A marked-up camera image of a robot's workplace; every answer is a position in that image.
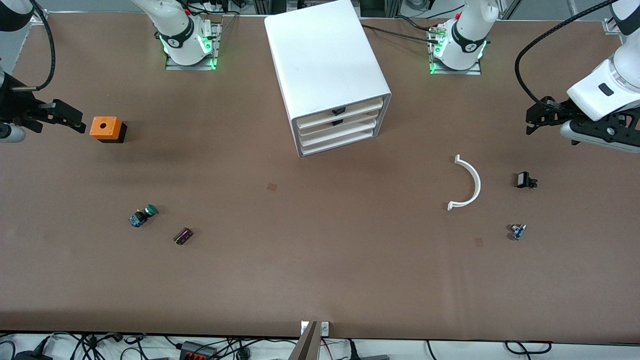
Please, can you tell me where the brown wooden post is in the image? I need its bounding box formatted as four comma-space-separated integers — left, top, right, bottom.
289, 321, 322, 360

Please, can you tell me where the white curved plastic part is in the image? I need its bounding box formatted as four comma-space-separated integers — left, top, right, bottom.
447, 154, 482, 211

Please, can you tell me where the white plain drawer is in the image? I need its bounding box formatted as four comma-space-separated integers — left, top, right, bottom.
301, 129, 376, 153
300, 120, 377, 145

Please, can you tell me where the green push button switch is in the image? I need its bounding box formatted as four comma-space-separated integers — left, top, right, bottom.
128, 204, 159, 228

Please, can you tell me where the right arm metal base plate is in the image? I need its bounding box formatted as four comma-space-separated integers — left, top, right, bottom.
164, 22, 222, 71

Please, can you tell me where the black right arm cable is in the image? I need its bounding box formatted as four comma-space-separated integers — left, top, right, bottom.
10, 0, 56, 93

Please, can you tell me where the white drawer cabinet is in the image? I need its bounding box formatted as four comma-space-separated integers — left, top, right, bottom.
264, 0, 392, 158

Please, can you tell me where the white drawer with black handle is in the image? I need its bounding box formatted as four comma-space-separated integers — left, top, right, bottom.
298, 111, 384, 135
295, 99, 385, 125

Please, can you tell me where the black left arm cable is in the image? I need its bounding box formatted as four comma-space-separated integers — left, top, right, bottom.
515, 0, 616, 106

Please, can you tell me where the black red power strip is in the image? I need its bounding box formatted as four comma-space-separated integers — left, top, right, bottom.
179, 341, 219, 360

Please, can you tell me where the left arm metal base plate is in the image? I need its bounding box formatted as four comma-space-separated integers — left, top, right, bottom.
429, 22, 483, 76

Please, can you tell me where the black cable behind cabinet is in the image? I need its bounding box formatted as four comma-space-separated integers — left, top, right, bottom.
361, 24, 443, 43
394, 15, 438, 32

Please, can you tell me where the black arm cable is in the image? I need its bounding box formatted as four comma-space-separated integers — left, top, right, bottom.
10, 0, 56, 93
515, 0, 616, 106

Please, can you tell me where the orange button enclosure box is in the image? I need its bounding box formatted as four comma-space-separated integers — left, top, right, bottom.
89, 116, 128, 144

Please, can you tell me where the black looped floor cable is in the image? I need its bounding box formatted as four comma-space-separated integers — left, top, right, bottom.
504, 340, 552, 357

